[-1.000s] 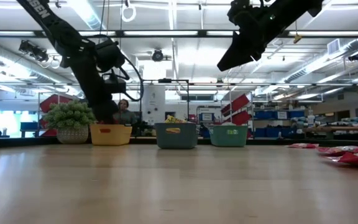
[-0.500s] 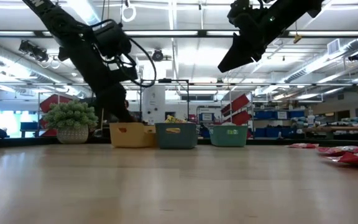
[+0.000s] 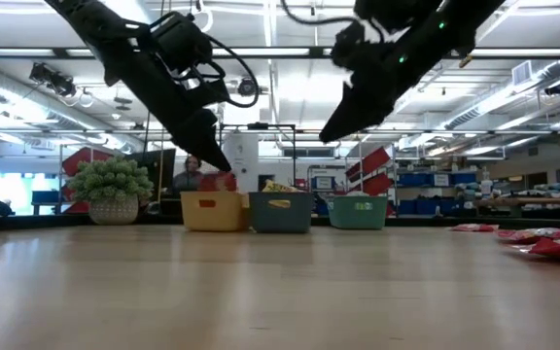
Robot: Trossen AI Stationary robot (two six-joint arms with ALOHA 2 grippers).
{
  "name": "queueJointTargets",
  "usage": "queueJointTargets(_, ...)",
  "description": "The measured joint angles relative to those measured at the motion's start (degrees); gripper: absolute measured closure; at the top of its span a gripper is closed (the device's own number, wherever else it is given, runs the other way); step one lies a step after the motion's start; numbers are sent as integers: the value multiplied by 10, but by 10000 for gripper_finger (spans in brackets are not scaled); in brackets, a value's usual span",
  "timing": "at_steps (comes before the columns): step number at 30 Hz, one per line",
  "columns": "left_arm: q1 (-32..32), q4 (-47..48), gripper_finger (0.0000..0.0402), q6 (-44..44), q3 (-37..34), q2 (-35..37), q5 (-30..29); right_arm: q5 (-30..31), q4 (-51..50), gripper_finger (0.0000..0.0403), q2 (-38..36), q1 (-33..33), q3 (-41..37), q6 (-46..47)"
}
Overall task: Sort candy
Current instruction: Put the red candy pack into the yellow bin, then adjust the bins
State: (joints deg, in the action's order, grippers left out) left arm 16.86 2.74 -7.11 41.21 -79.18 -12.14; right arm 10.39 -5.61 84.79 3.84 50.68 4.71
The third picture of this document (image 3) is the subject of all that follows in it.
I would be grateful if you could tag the black ceiling dome camera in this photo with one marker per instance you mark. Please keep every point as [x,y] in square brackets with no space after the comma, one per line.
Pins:
[556,88]

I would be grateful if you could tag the teal plastic bin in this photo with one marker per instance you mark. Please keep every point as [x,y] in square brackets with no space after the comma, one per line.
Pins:
[358,220]

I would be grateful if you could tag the green plant in white pot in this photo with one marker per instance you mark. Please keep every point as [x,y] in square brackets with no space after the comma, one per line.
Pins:
[110,185]

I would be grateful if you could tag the blue storage bin shelf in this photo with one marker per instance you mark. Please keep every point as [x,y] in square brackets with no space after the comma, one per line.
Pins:
[435,180]

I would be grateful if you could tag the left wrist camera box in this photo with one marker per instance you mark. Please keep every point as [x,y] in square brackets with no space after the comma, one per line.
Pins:
[180,41]

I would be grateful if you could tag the yellow hanging tag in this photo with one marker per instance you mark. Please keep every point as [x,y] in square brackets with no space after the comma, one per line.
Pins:
[465,61]

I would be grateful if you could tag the blue-grey plastic bin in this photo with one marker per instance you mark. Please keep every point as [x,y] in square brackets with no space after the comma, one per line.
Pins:
[280,221]

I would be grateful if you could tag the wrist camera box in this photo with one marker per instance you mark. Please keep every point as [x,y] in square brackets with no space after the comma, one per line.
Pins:
[180,41]
[353,44]

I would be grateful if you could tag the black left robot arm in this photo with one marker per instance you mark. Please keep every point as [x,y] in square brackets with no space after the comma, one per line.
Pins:
[95,29]

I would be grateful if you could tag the black computer monitor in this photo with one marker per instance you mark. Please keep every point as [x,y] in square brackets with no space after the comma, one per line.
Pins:
[158,167]

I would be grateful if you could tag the black ceiling-mounted device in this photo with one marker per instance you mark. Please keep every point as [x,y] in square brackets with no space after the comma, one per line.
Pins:
[54,80]

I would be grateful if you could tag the red tilted storage bin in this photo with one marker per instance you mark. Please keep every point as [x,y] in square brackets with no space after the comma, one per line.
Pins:
[370,163]
[372,185]

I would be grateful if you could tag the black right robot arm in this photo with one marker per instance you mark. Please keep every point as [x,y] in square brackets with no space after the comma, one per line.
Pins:
[455,19]

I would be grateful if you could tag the yellow plastic bin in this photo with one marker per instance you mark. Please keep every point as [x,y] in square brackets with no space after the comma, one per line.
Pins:
[212,219]

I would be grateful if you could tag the round black camera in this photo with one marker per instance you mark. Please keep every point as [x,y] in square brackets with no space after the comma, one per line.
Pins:
[247,87]

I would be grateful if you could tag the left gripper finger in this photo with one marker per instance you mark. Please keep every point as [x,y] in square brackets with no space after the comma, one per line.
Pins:
[190,143]
[209,133]

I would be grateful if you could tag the white spray bottle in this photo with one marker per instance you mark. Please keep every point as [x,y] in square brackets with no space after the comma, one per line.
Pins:
[486,185]

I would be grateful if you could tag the wooden workbench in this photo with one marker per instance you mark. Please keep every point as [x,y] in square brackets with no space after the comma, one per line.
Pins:
[542,200]

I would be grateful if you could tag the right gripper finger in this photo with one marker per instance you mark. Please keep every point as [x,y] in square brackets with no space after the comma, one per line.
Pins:
[348,109]
[367,119]

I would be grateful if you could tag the red board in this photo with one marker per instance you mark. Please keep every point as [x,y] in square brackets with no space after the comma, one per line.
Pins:
[83,160]

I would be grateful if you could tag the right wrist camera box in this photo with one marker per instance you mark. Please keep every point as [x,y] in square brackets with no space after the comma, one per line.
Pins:
[353,44]

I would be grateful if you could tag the person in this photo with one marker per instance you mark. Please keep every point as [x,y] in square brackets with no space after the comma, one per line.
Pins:
[190,177]

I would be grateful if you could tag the yellow Sour Patch candy pack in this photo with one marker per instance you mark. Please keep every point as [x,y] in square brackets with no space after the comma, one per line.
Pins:
[277,187]
[279,203]

